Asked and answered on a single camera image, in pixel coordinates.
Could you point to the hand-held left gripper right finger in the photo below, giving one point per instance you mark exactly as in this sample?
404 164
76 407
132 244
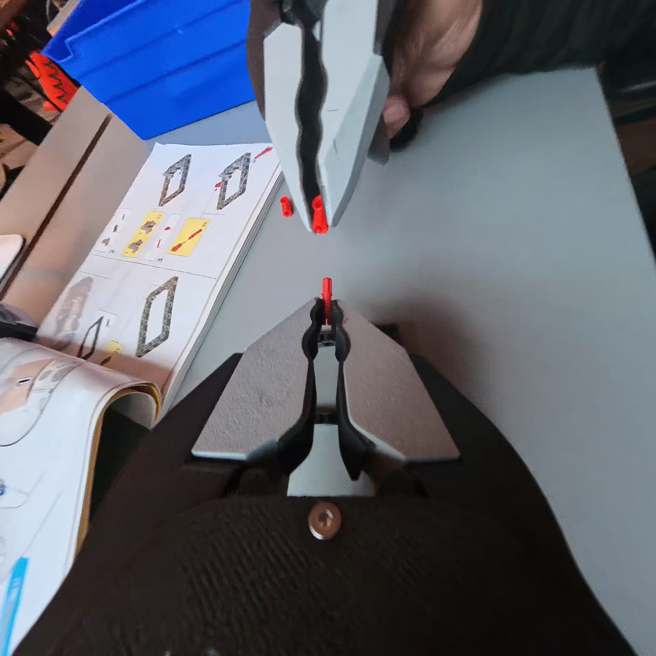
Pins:
399 405

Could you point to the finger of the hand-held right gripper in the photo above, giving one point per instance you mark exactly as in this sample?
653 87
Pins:
282 102
353 102

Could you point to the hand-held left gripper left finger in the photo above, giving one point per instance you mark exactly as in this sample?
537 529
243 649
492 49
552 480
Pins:
256 399

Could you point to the black rectangular lego frame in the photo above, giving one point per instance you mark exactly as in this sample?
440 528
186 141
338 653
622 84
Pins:
387 328

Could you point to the red lego axle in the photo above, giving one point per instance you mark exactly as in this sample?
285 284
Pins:
327 292
286 206

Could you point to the small red lego piece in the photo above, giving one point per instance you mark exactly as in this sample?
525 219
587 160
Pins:
319 215

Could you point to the lego instruction booklet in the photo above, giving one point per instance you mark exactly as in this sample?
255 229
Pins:
153 256

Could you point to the person's right forearm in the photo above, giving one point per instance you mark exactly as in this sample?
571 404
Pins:
538 36

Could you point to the person's right hand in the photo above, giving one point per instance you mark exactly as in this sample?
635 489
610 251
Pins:
435 46

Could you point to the blue plastic bin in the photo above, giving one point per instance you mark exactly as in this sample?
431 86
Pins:
153 61

